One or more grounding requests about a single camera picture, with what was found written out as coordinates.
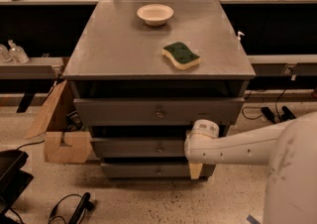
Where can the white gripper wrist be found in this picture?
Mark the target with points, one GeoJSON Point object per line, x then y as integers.
{"type": "Point", "coordinates": [197, 145]}

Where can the grey drawer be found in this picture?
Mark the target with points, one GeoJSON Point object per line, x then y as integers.
{"type": "Point", "coordinates": [146, 170]}
{"type": "Point", "coordinates": [138, 147]}
{"type": "Point", "coordinates": [157, 112]}

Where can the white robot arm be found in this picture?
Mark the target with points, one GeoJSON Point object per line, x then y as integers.
{"type": "Point", "coordinates": [288, 148]}

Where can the grey bottom drawer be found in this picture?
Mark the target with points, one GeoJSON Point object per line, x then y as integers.
{"type": "Point", "coordinates": [146, 170]}

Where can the grey top drawer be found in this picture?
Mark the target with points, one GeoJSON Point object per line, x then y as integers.
{"type": "Point", "coordinates": [157, 112]}

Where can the grey drawer cabinet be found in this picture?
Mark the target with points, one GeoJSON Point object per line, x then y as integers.
{"type": "Point", "coordinates": [119, 56]}

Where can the blue floor tape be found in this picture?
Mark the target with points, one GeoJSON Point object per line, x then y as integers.
{"type": "Point", "coordinates": [252, 220]}

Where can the black power adapter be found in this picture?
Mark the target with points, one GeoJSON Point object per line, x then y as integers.
{"type": "Point", "coordinates": [268, 114]}

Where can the green yellow sponge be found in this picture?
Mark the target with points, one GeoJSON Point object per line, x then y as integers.
{"type": "Point", "coordinates": [181, 56]}

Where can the cardboard box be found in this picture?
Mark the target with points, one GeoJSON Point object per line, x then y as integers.
{"type": "Point", "coordinates": [61, 146]}

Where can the white pump bottle top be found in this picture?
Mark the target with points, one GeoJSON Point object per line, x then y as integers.
{"type": "Point", "coordinates": [240, 35]}

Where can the white bowl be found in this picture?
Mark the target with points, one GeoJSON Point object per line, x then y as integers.
{"type": "Point", "coordinates": [155, 15]}

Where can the black tray stack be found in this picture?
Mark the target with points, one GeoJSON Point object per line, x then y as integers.
{"type": "Point", "coordinates": [13, 181]}

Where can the clear sanitizer bottle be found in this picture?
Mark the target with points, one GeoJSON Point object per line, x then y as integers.
{"type": "Point", "coordinates": [17, 53]}

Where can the clear bottle at edge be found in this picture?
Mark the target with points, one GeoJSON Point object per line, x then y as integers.
{"type": "Point", "coordinates": [4, 53]}

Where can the black tool with cable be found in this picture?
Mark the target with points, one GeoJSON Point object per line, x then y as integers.
{"type": "Point", "coordinates": [82, 207]}

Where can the grey metal shelf rail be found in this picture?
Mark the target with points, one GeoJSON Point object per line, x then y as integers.
{"type": "Point", "coordinates": [35, 68]}

